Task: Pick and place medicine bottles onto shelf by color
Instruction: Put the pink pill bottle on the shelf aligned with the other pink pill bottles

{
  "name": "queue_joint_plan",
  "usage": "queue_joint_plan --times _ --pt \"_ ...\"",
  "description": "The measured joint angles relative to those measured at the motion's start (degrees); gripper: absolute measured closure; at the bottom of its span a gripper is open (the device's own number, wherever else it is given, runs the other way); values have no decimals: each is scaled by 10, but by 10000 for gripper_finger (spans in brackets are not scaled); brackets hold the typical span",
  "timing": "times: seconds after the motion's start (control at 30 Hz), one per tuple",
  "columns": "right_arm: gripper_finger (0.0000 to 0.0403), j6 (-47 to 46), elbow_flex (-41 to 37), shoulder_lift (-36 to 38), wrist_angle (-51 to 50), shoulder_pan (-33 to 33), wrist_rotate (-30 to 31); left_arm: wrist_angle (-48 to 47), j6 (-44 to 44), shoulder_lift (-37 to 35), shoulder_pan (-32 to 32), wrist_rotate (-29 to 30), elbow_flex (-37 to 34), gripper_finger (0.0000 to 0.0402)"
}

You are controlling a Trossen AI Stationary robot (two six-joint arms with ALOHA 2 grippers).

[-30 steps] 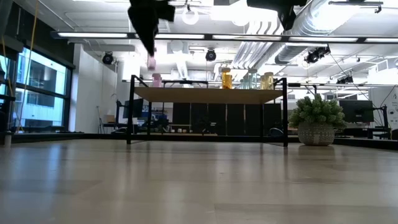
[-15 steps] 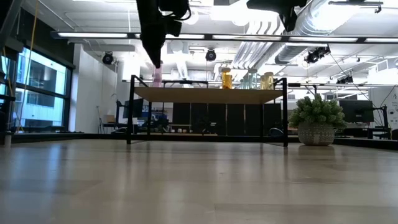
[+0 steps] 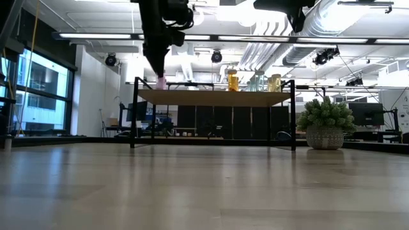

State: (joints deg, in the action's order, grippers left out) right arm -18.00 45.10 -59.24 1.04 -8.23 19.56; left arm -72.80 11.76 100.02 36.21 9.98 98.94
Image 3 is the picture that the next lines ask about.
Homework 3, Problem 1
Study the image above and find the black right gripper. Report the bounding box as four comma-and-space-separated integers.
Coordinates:
254, 0, 317, 33

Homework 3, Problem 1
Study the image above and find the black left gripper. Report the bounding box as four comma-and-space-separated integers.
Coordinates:
137, 0, 185, 78

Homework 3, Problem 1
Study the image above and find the pink translucent cup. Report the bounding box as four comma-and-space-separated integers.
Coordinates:
155, 75, 167, 91

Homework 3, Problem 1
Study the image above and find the yellow medicine bottle white cap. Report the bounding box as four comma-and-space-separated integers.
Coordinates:
267, 73, 282, 93

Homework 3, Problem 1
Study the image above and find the black round ceiling spotlight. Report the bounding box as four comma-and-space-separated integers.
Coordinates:
104, 53, 118, 67
210, 50, 224, 64

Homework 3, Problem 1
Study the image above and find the black track light cluster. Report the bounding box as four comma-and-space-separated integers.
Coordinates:
345, 76, 364, 87
312, 47, 341, 66

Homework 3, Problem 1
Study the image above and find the black computer monitor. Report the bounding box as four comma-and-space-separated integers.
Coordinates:
348, 102, 385, 127
126, 101, 149, 123

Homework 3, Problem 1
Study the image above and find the long linear ceiling light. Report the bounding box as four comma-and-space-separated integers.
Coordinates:
50, 31, 409, 46

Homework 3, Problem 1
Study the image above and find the black ceiling track bar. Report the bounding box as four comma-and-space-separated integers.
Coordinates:
337, 1, 396, 15

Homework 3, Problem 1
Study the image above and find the black cabinet row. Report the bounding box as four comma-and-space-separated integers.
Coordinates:
177, 105, 290, 141

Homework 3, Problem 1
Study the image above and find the artificial green potted plant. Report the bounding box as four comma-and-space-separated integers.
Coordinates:
295, 95, 359, 151

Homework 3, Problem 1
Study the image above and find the large window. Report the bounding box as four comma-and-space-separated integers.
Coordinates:
0, 47, 76, 138

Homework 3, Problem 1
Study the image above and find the silver ventilation duct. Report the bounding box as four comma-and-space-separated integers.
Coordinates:
281, 0, 371, 67

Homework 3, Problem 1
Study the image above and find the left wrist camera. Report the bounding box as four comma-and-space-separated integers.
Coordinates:
161, 0, 195, 31

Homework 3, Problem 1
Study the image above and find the wooden shelf black metal frame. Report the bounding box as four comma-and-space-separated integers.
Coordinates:
130, 77, 297, 151

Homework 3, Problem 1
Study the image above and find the black metal table frame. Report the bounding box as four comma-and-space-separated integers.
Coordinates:
0, 135, 409, 156

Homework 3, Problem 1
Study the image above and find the yellow extension cable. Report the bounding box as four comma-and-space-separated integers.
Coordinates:
15, 0, 41, 137

